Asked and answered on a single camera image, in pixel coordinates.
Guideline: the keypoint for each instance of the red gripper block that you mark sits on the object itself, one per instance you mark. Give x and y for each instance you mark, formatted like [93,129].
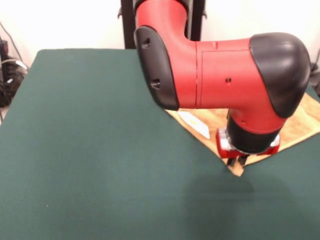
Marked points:
[225,150]

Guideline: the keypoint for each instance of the orange terry towel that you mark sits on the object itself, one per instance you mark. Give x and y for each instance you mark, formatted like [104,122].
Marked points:
[297,125]

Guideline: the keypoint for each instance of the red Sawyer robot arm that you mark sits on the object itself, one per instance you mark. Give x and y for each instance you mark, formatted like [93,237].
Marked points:
[225,75]

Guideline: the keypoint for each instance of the dark green table cloth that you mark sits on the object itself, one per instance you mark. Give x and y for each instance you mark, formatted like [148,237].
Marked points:
[87,150]

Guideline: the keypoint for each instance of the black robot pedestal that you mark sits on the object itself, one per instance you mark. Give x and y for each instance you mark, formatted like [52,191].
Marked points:
[128,25]

